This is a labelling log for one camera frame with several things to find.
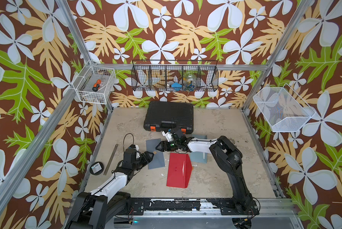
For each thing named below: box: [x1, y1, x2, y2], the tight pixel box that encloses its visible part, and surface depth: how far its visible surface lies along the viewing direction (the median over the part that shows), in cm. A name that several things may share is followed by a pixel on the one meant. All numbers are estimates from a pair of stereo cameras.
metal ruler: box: [103, 143, 119, 176], surface depth 94 cm
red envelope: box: [166, 152, 193, 189], surface depth 88 cm
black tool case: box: [143, 101, 194, 135], surface depth 110 cm
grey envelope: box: [145, 138, 166, 170], surface depth 93 cm
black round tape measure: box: [89, 161, 105, 176], surface depth 88 cm
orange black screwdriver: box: [92, 79, 102, 93], surface depth 82 cm
